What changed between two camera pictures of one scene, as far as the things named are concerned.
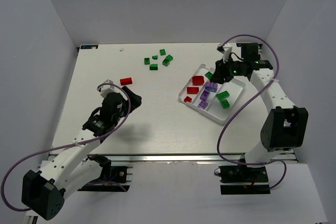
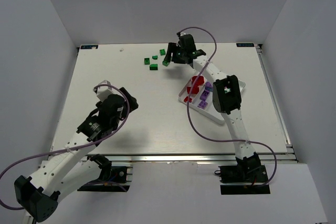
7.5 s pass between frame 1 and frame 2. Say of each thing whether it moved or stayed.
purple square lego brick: stayed
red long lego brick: moved
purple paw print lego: stayed
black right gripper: moved
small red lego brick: stayed
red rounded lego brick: stayed
